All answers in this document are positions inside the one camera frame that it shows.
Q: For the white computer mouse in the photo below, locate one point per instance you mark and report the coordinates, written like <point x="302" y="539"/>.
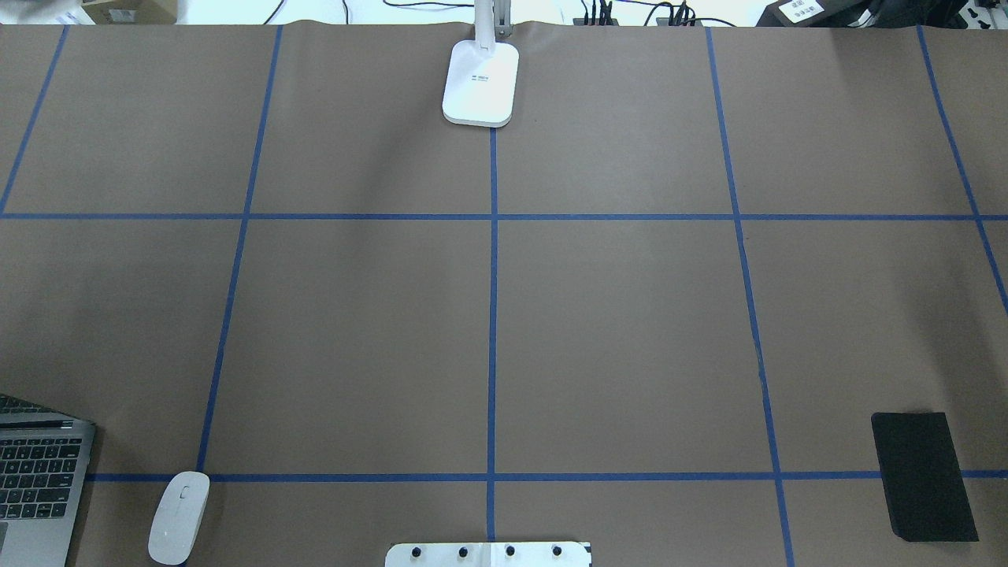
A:
<point x="178" y="517"/>

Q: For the white desk lamp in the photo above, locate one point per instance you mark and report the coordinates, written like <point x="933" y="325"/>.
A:
<point x="482" y="79"/>

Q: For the grey laptop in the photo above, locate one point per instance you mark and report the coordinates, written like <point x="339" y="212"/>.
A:
<point x="45" y="455"/>

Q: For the cardboard box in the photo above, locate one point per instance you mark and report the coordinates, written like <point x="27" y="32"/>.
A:
<point x="132" y="12"/>

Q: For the black mouse pad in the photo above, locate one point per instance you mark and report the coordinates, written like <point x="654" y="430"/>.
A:
<point x="923" y="488"/>

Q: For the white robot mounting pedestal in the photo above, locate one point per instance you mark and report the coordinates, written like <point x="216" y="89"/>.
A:
<point x="531" y="553"/>

